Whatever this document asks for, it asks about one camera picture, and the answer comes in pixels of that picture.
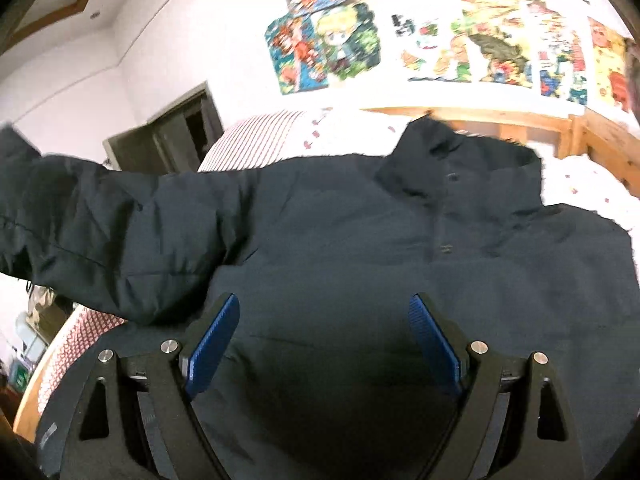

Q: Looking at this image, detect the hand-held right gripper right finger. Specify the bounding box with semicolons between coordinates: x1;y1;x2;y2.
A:
407;292;586;480

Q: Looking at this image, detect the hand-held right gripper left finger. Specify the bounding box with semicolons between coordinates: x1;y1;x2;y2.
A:
60;292;241;480

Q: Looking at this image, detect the dark navy padded jacket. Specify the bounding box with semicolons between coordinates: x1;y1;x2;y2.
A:
0;115;640;480

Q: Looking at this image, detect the dark cabinet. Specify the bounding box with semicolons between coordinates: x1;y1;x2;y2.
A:
102;81;224;173

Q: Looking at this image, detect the white turtle and fruit poster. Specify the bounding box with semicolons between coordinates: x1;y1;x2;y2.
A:
390;2;473;83

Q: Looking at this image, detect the orange haired figure blue poster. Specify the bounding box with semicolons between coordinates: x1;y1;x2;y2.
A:
265;12;331;95

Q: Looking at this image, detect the orange landscape turtle poster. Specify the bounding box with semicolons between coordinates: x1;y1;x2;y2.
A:
452;0;533;88

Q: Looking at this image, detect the city drawing poster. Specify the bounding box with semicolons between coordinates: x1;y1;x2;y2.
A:
527;0;588;106

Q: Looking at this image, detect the blond figure green poster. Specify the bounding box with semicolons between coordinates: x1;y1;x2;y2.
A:
310;2;382;83

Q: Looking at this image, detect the yellow cartoon poster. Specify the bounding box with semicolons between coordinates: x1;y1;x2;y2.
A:
587;17;631;113

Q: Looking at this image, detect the wooden bed frame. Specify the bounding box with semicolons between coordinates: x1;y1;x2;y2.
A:
12;105;640;443

